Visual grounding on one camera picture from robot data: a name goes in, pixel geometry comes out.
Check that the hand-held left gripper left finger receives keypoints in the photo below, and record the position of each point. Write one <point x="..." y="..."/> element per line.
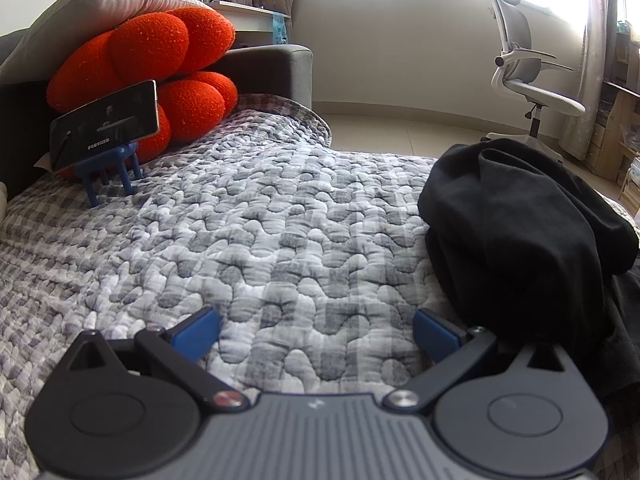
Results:
<point x="197" y="332"/>

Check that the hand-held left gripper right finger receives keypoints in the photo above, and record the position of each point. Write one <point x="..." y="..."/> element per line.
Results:
<point x="437" y="335"/>

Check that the black shirt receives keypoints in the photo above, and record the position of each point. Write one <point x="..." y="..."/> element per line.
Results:
<point x="525" y="240"/>

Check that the grey checked quilt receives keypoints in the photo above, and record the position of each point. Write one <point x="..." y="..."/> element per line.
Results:
<point x="250" y="220"/>

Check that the blue phone stand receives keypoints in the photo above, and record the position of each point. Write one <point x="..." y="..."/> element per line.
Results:
<point x="115" y="156"/>

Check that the smartphone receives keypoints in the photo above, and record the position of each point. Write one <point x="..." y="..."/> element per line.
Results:
<point x="105" y="122"/>

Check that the grey sofa armrest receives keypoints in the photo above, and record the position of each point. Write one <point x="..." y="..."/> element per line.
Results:
<point x="270" y="70"/>

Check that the wooden desk with shelves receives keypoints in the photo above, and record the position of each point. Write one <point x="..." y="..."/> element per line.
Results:
<point x="617" y="125"/>

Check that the orange knot cushion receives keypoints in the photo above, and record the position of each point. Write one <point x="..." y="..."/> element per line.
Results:
<point x="150" y="40"/>

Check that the white office chair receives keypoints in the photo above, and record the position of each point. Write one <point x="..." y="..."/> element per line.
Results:
<point x="520" y="45"/>

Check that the light blue bag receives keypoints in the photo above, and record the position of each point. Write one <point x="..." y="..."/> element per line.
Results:
<point x="279" y="29"/>

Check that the white desk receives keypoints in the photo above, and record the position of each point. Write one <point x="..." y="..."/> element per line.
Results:
<point x="250" y="21"/>

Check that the beige curtain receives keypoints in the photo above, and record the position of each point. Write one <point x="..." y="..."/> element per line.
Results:
<point x="595" y="60"/>

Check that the beige pillow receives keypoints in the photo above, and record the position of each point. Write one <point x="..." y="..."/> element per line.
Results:
<point x="75" y="15"/>

